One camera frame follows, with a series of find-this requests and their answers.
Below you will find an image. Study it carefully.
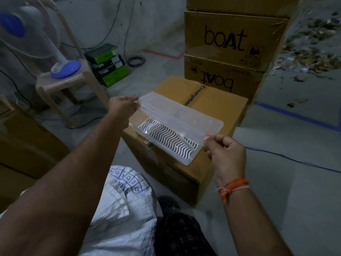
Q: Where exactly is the brown taped cardboard box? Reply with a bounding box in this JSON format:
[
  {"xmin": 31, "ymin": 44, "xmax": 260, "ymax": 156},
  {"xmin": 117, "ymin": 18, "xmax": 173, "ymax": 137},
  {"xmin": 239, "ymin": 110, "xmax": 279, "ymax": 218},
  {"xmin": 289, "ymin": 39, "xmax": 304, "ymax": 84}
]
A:
[{"xmin": 121, "ymin": 75, "xmax": 249, "ymax": 208}]

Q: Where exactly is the white woven sack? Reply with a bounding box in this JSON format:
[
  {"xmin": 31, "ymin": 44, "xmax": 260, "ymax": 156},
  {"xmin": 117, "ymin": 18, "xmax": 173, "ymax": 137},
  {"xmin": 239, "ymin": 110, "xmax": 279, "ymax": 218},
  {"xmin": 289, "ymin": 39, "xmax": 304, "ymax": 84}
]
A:
[{"xmin": 20, "ymin": 165, "xmax": 158, "ymax": 256}]

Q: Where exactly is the black hanging cable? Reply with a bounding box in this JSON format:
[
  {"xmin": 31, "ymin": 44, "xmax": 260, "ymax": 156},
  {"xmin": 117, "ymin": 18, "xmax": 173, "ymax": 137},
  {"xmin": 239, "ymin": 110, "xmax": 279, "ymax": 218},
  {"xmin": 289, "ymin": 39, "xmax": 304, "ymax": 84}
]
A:
[{"xmin": 61, "ymin": 0, "xmax": 137, "ymax": 59}]

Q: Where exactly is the person's black shoe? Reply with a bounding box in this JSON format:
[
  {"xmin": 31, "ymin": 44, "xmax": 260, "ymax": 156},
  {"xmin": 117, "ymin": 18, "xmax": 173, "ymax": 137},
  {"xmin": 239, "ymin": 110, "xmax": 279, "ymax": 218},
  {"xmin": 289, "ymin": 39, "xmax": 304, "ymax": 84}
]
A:
[{"xmin": 157, "ymin": 196, "xmax": 182, "ymax": 219}]

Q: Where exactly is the dark brown cardboard box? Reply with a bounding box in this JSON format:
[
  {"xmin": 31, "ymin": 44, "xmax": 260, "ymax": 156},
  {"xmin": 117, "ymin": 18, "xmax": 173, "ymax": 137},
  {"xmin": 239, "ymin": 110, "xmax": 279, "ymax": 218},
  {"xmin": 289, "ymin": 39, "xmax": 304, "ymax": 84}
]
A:
[{"xmin": 0, "ymin": 96, "xmax": 71, "ymax": 212}]

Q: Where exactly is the orange thread wristband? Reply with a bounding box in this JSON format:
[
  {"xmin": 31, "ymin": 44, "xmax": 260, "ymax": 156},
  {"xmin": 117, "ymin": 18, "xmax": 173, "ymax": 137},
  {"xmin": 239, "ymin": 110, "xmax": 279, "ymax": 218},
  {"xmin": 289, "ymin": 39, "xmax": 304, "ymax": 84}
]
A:
[{"xmin": 218, "ymin": 178, "xmax": 250, "ymax": 203}]

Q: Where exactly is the pile of dry debris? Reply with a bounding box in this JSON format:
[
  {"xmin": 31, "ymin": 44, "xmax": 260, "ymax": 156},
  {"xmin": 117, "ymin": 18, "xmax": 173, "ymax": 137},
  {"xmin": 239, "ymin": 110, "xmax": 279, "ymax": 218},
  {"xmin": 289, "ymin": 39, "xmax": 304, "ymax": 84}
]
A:
[{"xmin": 274, "ymin": 10, "xmax": 341, "ymax": 81}]

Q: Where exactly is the person's checked trouser leg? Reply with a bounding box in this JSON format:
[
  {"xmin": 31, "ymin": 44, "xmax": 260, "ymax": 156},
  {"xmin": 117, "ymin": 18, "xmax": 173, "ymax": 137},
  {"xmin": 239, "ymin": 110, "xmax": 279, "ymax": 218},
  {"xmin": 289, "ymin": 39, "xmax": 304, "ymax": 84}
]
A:
[{"xmin": 155, "ymin": 212, "xmax": 218, "ymax": 256}]

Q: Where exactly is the person's right hand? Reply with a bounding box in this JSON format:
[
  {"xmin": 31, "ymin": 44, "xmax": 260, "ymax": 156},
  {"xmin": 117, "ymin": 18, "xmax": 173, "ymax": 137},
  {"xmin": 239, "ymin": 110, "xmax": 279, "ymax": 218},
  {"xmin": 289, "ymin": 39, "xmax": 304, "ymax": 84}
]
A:
[{"xmin": 204, "ymin": 133, "xmax": 247, "ymax": 188}]

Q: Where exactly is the coiled black cable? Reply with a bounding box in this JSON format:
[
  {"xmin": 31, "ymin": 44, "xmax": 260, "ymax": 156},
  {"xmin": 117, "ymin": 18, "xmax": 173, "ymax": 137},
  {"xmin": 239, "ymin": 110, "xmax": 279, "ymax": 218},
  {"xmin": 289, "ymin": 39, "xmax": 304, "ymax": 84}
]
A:
[{"xmin": 127, "ymin": 55, "xmax": 147, "ymax": 68}]

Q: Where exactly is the beige plastic stool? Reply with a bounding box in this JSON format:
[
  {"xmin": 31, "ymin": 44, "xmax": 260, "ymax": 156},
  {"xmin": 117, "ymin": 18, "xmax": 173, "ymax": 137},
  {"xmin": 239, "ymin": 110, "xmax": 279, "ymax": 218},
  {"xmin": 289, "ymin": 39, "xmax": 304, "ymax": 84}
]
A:
[{"xmin": 35, "ymin": 60, "xmax": 110, "ymax": 128}]

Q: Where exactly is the white wavy-slot grille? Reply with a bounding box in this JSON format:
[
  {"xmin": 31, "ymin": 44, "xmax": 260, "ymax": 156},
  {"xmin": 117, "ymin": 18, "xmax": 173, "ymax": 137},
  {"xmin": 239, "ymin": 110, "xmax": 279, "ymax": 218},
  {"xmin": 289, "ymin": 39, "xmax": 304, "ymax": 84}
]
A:
[{"xmin": 137, "ymin": 118, "xmax": 207, "ymax": 166}]

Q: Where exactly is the large printed cardboard box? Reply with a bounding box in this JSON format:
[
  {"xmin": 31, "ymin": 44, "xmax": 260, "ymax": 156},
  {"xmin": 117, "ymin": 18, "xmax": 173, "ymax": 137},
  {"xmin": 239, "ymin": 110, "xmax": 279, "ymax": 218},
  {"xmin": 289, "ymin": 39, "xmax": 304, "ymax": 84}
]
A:
[
  {"xmin": 183, "ymin": 54, "xmax": 270, "ymax": 105},
  {"xmin": 184, "ymin": 10, "xmax": 290, "ymax": 73}
]

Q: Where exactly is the person's left forearm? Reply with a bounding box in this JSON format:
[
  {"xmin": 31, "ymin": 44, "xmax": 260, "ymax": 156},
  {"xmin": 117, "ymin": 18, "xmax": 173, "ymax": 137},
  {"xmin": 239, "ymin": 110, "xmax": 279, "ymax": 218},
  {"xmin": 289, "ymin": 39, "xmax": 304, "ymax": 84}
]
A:
[{"xmin": 0, "ymin": 114, "xmax": 129, "ymax": 256}]

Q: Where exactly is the green and black box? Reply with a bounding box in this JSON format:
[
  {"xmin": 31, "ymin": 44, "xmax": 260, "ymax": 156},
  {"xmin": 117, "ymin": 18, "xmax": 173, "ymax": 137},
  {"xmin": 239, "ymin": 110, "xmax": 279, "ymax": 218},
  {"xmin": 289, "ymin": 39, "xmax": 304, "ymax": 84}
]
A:
[
  {"xmin": 84, "ymin": 43, "xmax": 119, "ymax": 64},
  {"xmin": 91, "ymin": 54, "xmax": 125, "ymax": 71},
  {"xmin": 99, "ymin": 73, "xmax": 130, "ymax": 88},
  {"xmin": 95, "ymin": 63, "xmax": 128, "ymax": 80}
]

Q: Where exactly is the person's right forearm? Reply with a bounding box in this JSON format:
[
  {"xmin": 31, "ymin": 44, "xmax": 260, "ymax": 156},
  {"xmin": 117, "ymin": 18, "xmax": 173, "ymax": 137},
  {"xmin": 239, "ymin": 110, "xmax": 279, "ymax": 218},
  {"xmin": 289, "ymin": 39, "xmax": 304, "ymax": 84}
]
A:
[{"xmin": 219, "ymin": 184, "xmax": 294, "ymax": 256}]

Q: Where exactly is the blue cable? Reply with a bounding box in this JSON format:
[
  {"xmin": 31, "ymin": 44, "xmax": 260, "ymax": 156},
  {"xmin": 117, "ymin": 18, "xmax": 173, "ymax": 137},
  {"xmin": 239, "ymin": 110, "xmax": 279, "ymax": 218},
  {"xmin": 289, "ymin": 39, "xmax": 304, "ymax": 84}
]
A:
[{"xmin": 245, "ymin": 146, "xmax": 341, "ymax": 174}]

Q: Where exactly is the clear plastic tray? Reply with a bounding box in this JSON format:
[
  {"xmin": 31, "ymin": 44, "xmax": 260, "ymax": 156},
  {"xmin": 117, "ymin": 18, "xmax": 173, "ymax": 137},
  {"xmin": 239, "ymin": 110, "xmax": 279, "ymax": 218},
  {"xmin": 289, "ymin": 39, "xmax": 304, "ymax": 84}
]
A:
[{"xmin": 134, "ymin": 91, "xmax": 224, "ymax": 143}]

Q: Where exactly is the person's left hand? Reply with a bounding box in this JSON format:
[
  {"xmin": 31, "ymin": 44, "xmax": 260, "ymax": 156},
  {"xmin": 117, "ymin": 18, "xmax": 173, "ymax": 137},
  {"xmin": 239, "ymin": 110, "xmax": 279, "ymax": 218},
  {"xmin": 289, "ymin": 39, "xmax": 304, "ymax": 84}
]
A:
[{"xmin": 108, "ymin": 96, "xmax": 140, "ymax": 128}]

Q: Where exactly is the white and blue table fan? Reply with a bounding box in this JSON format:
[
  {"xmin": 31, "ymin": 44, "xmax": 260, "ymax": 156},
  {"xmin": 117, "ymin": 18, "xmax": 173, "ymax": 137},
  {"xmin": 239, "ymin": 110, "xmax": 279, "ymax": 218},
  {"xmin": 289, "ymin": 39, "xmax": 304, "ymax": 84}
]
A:
[{"xmin": 0, "ymin": 0, "xmax": 82, "ymax": 80}]

